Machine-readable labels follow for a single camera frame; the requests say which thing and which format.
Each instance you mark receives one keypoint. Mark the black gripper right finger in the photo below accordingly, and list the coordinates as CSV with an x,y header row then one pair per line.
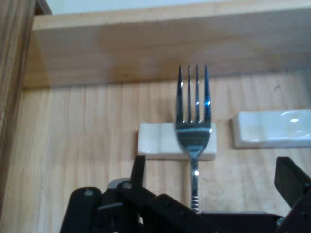
x,y
295,184

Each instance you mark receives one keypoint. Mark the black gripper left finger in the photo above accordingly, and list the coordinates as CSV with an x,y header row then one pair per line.
x,y
114,208

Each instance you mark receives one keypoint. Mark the silver metal fork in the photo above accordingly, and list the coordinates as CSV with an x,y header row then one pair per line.
x,y
193,136

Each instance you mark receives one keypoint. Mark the light wooden drawer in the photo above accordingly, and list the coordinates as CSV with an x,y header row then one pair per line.
x,y
97,126

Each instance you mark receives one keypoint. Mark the small white ceramic cutlery rest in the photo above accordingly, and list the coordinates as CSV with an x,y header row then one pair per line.
x,y
150,140

